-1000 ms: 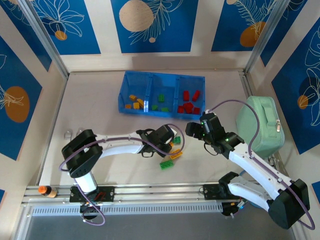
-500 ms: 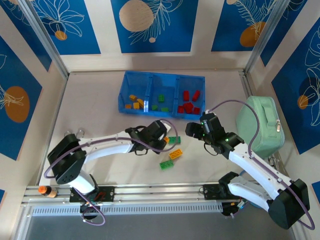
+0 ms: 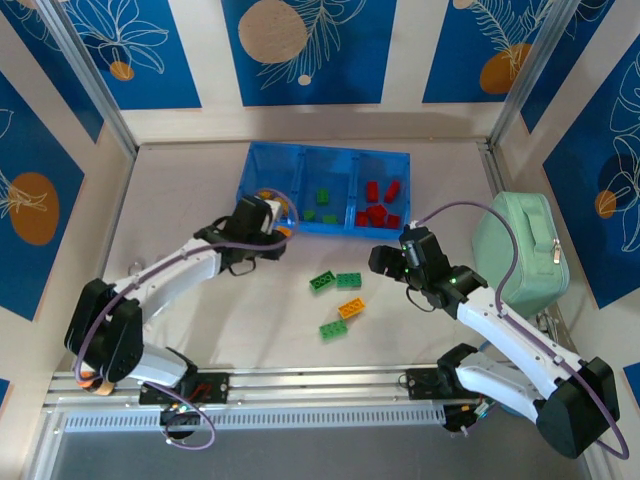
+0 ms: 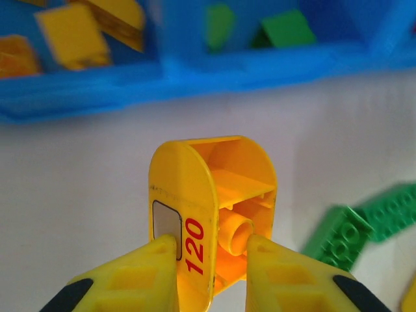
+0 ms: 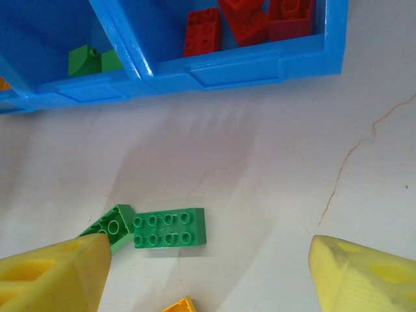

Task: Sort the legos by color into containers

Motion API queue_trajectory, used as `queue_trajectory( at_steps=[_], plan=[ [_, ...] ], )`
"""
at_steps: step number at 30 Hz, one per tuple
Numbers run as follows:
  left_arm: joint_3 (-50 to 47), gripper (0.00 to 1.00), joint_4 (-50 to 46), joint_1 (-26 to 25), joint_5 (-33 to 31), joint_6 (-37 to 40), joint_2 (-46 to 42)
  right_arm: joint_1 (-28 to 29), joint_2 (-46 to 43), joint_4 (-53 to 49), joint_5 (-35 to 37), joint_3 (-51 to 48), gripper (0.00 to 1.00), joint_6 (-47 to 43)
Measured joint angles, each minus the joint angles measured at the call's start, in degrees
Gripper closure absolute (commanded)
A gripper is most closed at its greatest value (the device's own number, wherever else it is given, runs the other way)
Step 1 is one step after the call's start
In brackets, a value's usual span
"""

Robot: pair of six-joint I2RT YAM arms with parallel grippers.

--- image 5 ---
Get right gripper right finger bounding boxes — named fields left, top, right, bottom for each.
left=307, top=235, right=416, bottom=312

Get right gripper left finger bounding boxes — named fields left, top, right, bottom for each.
left=0, top=233, right=113, bottom=312

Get light green lego brick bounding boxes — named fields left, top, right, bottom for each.
left=76, top=203, right=136, bottom=255

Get dark green two-by-four lego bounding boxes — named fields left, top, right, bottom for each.
left=132, top=207, right=207, bottom=250

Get orange-yellow two-by-four lego brick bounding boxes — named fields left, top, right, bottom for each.
left=161, top=294, right=198, bottom=312

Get green sloped lego piece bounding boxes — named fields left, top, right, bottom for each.
left=67, top=44, right=103, bottom=79
left=100, top=49, right=125, bottom=73

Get red two-by-two lego brick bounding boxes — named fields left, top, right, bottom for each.
left=266, top=0, right=317, bottom=43

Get red two-by-four lego brick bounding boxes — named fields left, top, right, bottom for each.
left=216, top=0, right=271, bottom=47

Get blue three-compartment plastic bin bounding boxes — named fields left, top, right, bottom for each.
left=0, top=0, right=349, bottom=116

